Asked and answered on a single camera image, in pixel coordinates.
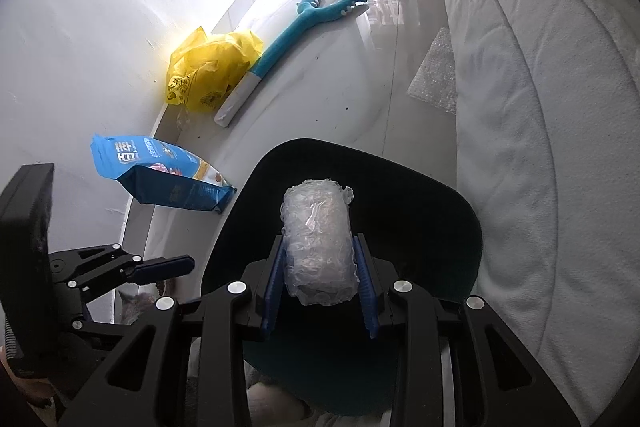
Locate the yellow plastic bag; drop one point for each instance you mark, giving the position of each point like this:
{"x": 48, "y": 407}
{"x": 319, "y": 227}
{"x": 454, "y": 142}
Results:
{"x": 210, "y": 67}

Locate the pale fleece bed cover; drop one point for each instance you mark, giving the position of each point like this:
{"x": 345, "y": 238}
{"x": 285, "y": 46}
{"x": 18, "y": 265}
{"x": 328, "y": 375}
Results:
{"x": 540, "y": 107}

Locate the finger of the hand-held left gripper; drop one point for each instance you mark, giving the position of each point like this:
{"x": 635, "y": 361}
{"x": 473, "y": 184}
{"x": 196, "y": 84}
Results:
{"x": 92, "y": 327}
{"x": 165, "y": 267}

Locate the clear bubble wrap roll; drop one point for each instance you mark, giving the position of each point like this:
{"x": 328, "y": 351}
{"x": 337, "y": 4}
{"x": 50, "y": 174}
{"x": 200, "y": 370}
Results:
{"x": 317, "y": 242}

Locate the teal plush dinosaur toy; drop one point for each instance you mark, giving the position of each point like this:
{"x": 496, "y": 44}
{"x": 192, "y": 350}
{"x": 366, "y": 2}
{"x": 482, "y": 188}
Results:
{"x": 295, "y": 34}

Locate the blue pet food bag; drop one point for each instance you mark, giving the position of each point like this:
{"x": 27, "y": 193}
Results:
{"x": 150, "y": 177}

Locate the clear bubble wrap sheet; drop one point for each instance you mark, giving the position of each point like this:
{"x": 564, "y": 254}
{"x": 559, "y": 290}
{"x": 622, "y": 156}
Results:
{"x": 435, "y": 77}

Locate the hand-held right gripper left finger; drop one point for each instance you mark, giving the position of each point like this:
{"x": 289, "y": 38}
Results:
{"x": 272, "y": 292}

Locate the white fluffy cloth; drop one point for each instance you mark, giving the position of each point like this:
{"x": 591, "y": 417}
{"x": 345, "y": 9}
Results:
{"x": 275, "y": 404}

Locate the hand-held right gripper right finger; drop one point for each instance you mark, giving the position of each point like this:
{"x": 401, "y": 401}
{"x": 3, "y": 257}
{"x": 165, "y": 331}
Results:
{"x": 365, "y": 294}

